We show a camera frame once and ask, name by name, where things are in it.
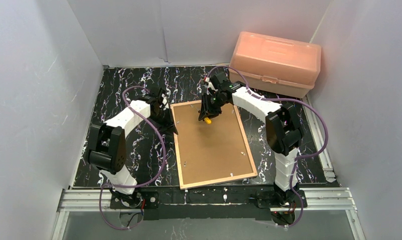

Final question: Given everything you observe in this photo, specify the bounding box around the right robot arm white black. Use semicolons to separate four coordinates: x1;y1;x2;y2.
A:
198;72;304;192

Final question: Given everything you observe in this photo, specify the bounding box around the white wooden photo frame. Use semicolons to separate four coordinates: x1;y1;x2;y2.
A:
171;100;258;190

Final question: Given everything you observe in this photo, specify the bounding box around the pink plastic storage box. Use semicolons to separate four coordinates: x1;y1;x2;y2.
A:
229;31;321;99

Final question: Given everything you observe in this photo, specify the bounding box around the yellow handled screwdriver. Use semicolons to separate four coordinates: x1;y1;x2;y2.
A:
203;117;212;125

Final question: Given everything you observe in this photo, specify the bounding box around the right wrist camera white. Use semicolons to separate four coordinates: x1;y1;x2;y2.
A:
203;77;217;95

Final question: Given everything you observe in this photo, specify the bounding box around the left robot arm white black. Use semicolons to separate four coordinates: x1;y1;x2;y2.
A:
85;87;178;195

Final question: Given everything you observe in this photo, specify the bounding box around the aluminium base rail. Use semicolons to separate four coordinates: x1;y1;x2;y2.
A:
57;187;357;212

